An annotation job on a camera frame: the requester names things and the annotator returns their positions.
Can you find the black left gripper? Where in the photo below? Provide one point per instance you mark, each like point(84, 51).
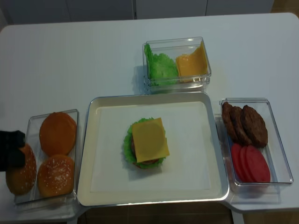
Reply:
point(11, 155)

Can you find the sesame bun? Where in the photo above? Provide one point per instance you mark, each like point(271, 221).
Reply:
point(21, 180)
point(56, 176)

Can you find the green lettuce leaf on burger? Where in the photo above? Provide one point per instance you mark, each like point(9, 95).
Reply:
point(127, 142)

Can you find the cheese slice on burger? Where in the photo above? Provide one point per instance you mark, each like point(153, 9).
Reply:
point(149, 140)

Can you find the green lettuce in container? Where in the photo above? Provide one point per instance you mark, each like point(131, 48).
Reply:
point(162, 69)

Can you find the clear lettuce cheese container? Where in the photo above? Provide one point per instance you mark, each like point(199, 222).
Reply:
point(174, 48)

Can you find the cheese slices in container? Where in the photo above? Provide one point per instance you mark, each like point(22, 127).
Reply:
point(193, 64)

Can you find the sesame bun top flat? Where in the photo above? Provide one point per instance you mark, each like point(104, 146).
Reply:
point(56, 176)

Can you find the smooth bun bottom half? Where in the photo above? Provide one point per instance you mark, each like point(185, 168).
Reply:
point(58, 134)

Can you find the white paper liner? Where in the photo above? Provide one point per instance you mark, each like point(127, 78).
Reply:
point(191, 164)

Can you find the left brown meat patty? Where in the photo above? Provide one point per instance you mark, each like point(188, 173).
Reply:
point(226, 108)

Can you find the brown meat patty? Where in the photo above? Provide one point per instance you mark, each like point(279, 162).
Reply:
point(226, 108)
point(254, 126)
point(235, 115)

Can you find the left red tomato slice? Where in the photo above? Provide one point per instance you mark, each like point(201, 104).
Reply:
point(235, 152)

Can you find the red tomato slice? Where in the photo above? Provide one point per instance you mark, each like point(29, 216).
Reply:
point(244, 165)
point(235, 152)
point(257, 165)

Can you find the middle brown meat patty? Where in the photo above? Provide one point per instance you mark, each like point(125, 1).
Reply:
point(235, 115)

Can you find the middle red tomato slice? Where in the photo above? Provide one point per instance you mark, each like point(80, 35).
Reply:
point(244, 165)

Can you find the clear patty tomato container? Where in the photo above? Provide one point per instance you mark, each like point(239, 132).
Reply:
point(273, 153)

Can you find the right brown meat patty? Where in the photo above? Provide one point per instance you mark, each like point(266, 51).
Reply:
point(254, 126)

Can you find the right red tomato slice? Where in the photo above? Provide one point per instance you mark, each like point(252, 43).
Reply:
point(257, 165)

